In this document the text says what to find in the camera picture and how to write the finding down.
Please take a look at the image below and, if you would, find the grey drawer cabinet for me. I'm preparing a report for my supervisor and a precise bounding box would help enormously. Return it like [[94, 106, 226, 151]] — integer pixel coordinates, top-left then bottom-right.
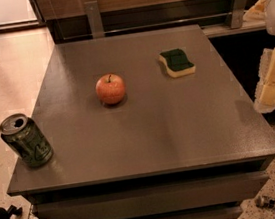
[[8, 25, 275, 219]]

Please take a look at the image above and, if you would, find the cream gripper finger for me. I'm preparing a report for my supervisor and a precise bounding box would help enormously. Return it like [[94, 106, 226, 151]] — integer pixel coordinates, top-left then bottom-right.
[[254, 48, 275, 114], [242, 0, 266, 22]]

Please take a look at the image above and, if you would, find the right metal wall bracket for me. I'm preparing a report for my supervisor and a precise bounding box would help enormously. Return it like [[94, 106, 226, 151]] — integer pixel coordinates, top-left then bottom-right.
[[226, 0, 247, 28]]

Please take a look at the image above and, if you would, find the grey wall shelf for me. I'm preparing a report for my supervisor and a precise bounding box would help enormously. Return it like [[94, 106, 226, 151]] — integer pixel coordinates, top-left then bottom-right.
[[202, 20, 266, 38]]

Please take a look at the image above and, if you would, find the metal wall bracket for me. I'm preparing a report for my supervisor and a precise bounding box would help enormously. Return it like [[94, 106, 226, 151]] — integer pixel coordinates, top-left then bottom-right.
[[226, 0, 247, 28], [84, 0, 105, 39]]

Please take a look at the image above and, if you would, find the green and yellow sponge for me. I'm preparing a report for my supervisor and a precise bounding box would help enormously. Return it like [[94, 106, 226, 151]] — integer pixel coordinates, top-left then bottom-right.
[[159, 48, 196, 78]]

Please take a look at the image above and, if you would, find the green soda can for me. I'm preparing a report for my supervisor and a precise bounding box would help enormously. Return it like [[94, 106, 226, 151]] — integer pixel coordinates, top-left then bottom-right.
[[0, 113, 54, 168]]

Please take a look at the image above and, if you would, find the left metal wall bracket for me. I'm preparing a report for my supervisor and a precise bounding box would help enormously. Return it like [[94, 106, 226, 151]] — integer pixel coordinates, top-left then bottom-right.
[[84, 0, 105, 39]]

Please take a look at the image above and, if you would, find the red apple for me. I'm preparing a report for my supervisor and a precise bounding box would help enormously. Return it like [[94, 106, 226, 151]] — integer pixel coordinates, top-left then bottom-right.
[[95, 73, 126, 105]]

